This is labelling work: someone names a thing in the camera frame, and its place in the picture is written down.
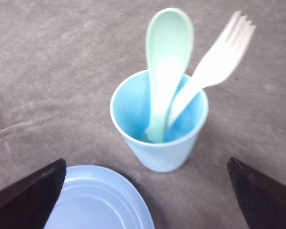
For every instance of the white plastic fork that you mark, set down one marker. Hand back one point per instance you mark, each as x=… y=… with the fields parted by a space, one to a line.
x=217 y=64

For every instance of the mint green plastic spoon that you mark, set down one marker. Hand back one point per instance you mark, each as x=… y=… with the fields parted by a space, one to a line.
x=168 y=46

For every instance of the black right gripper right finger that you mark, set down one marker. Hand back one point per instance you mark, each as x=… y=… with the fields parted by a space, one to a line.
x=261 y=199

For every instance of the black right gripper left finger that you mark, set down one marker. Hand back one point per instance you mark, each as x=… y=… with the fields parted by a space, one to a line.
x=28 y=203

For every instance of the blue plastic plate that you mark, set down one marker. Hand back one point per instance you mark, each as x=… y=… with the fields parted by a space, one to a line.
x=95 y=197

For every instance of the light blue plastic cup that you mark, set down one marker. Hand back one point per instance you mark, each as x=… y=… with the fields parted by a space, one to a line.
x=130 y=110

